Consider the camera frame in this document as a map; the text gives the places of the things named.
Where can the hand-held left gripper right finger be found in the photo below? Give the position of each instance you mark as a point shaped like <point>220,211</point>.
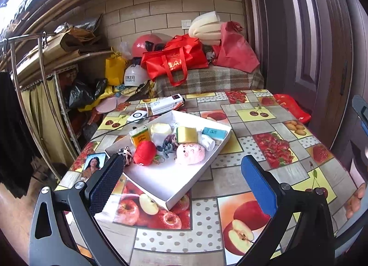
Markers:
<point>258,185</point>

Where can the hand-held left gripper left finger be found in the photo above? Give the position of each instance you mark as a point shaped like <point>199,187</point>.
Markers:
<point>106,182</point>

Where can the leopard print face mask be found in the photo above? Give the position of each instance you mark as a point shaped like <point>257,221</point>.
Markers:
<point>126,154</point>

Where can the red plush toy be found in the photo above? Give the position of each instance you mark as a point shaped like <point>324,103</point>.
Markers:
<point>145,154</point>

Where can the white tray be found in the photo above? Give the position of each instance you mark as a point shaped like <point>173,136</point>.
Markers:
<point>161,179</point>

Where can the yellow tissue packet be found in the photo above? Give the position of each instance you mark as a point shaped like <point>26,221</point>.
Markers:
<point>139,136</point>

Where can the white face masks bundle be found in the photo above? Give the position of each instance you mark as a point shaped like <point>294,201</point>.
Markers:
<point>207,142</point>

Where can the blue tissue packet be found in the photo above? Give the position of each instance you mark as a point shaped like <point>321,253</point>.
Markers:
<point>214,133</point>

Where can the pink plush toy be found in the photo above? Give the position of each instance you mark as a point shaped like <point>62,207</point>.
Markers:
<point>189,154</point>

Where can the cream round sponge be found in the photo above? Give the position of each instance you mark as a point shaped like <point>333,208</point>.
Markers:
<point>160,128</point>

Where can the brown scrunchie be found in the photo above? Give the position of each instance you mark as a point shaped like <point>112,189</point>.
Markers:
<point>170,138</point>

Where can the yellow green sponge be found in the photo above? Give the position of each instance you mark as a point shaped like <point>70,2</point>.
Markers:
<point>187,134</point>

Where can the person's right hand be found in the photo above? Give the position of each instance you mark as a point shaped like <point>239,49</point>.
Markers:
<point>355,201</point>

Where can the smartphone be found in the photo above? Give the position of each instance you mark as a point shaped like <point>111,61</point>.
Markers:
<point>93,165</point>

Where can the fruit print tablecloth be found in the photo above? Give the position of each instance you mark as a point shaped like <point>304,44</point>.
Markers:
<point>253,122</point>

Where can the red plastic bag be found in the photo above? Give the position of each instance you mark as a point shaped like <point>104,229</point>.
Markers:
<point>291,108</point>

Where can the white round device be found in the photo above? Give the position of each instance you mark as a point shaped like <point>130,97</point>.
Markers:
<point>137,116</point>

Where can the pink disc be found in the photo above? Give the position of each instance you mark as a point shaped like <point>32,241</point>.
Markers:
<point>106,105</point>

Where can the purple wooden door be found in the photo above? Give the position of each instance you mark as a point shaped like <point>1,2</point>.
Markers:
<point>302,39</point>

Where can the black plastic bag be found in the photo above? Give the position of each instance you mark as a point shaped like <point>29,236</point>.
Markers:
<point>83,90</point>

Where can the yellow curtain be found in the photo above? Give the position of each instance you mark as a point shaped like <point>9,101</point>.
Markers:
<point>40,110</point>

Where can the white power bank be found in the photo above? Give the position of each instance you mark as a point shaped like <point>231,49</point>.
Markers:
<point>166,103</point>

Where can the black hanging cloth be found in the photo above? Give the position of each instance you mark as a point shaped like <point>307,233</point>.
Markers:
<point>11,133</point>

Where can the white helmet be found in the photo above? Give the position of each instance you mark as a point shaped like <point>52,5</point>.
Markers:
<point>135,76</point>

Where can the yellow bag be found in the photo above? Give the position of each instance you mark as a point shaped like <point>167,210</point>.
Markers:
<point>115,69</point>

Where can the plaid sofa cover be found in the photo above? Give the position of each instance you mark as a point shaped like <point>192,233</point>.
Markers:
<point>207,82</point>

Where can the angle iron shelf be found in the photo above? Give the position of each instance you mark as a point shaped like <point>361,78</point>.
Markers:
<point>66,68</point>

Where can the clear plastic bag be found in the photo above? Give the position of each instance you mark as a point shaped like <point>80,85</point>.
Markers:
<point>124,49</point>

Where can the red non-woven bag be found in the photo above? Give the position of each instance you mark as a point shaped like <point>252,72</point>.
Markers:
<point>237,50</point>

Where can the steel tube clothes rack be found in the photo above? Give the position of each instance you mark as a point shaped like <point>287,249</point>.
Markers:
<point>40,62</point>

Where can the red tote bag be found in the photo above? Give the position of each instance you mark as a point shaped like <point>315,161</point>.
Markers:
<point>175,59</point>

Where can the dark printed bag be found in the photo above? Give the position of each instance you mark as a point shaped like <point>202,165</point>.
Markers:
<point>210,52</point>

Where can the red helmet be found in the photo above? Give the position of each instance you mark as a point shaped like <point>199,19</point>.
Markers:
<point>143,44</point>

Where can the cardboard pile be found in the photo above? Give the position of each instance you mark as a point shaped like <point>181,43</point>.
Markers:
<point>77,39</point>

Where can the cream foam roll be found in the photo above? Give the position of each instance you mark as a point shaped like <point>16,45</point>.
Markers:
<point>205,27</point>

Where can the wall socket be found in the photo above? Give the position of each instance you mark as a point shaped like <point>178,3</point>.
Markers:
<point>187,23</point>

